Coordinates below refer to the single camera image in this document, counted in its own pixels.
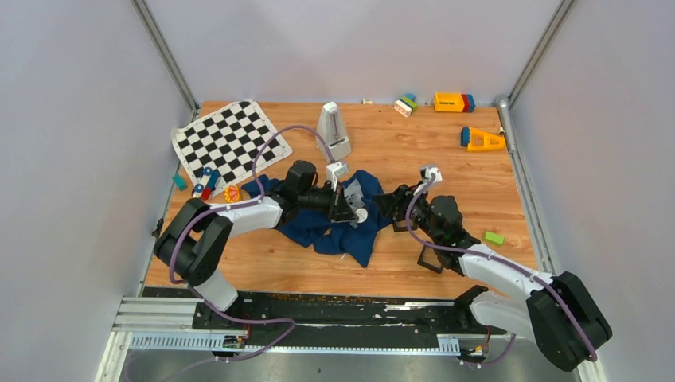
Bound yellow toy block bin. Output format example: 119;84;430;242
433;92;476;113

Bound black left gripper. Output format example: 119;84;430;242
298;181;359;224

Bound blue cartoon print shirt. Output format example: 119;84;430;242
241;170;394;269

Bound green small block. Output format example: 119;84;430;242
483;231;505;246

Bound white metronome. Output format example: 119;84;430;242
315;102;352;162

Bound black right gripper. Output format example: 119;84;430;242
373;182;442;244

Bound red white blue toy car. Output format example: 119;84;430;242
192;166;220;201

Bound grey metal pipe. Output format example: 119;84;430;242
495;95;517;154

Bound black square frame near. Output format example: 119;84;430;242
392;218;418;232

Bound yellow round brooch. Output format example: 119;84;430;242
354;208;369;224

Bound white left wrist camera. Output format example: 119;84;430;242
326;161;349;191

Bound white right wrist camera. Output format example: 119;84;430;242
419;164;443;193

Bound teal small block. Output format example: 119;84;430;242
172;174;188;191

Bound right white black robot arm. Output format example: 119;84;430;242
373;185;613;372

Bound white green blue blocks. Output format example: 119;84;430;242
393;93;417;118

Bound orange small ring toy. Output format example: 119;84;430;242
224;185;242;204

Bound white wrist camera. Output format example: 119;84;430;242
419;164;443;193
326;161;349;191

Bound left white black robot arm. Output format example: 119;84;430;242
154;160;368;329

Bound yellow blue toy ramp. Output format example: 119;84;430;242
460;127;506;152

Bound checkered chessboard mat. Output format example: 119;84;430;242
171;100;293;192

